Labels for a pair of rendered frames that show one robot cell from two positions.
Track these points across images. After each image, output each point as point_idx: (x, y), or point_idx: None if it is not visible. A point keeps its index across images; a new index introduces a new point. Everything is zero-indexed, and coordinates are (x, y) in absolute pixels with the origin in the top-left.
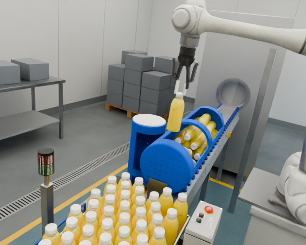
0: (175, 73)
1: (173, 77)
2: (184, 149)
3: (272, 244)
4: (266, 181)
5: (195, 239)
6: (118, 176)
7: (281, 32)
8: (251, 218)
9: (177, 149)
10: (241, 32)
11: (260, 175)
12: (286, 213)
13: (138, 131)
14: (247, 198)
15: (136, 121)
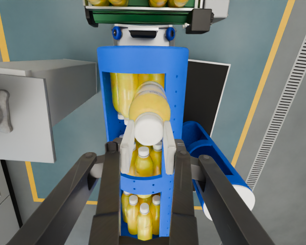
0: (203, 192)
1: (199, 157)
2: (112, 64)
3: (16, 66)
4: (27, 139)
5: None
6: (206, 28)
7: None
8: (32, 71)
9: (121, 46)
10: None
11: (39, 148)
12: None
13: (231, 175)
14: (30, 81)
15: (245, 189)
